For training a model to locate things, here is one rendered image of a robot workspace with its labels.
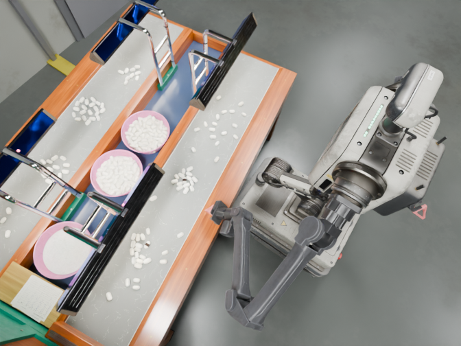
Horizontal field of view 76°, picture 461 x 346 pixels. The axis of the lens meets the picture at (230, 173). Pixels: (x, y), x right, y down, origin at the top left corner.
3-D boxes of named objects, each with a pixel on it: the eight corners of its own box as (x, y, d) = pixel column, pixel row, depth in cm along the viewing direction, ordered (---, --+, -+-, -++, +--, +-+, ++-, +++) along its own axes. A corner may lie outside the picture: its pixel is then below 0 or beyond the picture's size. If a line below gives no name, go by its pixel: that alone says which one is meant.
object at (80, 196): (87, 195, 160) (42, 162, 118) (64, 228, 152) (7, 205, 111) (58, 180, 162) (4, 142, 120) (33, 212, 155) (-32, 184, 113)
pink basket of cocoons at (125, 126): (180, 130, 177) (178, 121, 168) (156, 167, 168) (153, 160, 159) (141, 112, 180) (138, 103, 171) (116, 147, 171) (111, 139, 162)
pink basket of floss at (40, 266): (95, 219, 155) (88, 215, 146) (102, 270, 146) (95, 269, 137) (42, 233, 151) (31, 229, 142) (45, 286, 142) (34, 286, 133)
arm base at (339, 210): (352, 208, 98) (363, 209, 86) (339, 228, 98) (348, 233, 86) (329, 193, 99) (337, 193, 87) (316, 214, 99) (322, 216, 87)
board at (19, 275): (73, 295, 133) (72, 295, 132) (51, 329, 128) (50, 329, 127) (14, 261, 137) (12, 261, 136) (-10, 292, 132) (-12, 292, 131)
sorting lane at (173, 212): (278, 70, 192) (278, 68, 190) (117, 366, 128) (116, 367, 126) (237, 53, 195) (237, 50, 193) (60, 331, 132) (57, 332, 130)
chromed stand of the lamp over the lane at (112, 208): (151, 228, 155) (129, 206, 113) (130, 264, 148) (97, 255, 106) (121, 213, 157) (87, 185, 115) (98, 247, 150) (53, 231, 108)
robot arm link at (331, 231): (345, 226, 92) (335, 220, 89) (326, 254, 92) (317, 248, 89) (324, 215, 100) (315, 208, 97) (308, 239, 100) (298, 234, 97)
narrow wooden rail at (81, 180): (193, 42, 205) (193, 29, 195) (10, 296, 142) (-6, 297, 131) (186, 39, 206) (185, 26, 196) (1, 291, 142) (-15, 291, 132)
